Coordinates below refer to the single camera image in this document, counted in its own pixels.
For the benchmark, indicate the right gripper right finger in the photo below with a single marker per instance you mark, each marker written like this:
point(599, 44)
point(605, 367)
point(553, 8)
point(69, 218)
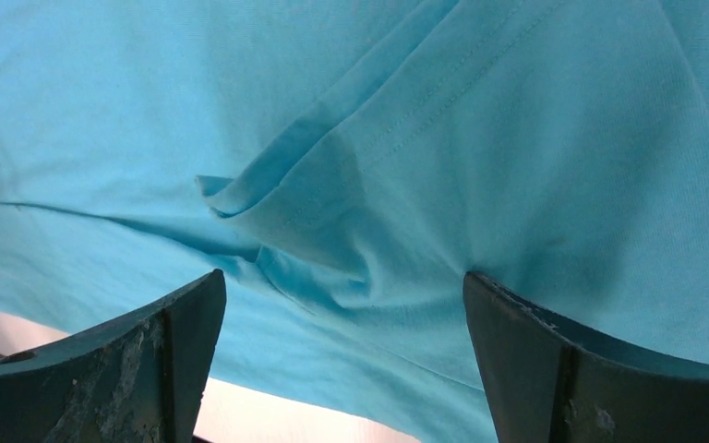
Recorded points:
point(548, 378)

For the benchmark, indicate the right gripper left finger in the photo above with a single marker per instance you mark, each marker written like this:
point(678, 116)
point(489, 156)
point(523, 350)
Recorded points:
point(139, 377)

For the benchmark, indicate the cyan t shirt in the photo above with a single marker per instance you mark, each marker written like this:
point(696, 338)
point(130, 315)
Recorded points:
point(344, 163)

